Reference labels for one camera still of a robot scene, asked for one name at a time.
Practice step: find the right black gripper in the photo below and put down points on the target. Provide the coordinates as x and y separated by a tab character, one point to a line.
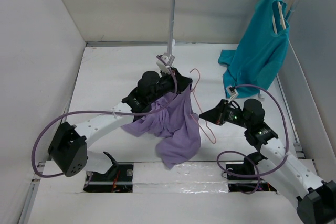
217	114

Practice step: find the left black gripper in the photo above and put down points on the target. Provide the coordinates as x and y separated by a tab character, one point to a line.
172	77

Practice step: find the pink wire hanger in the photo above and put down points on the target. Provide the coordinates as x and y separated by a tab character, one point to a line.
202	124

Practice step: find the purple t-shirt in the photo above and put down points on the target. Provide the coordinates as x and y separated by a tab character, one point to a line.
175	124

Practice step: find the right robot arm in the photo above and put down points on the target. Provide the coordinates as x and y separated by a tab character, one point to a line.
311	196

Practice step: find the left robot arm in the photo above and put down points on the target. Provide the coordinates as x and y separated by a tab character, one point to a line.
69	147

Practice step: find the teal t-shirt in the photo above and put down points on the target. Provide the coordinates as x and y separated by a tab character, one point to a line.
259	55

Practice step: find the wooden hanger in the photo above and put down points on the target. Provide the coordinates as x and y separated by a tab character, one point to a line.
278	20

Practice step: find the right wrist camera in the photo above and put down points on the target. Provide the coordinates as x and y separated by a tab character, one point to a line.
232	92

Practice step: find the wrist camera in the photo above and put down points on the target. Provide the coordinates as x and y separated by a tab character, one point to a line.
165	62
232	92

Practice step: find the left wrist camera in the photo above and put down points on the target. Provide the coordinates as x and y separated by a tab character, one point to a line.
165	62

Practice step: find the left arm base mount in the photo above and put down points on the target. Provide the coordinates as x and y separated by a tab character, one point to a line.
117	179

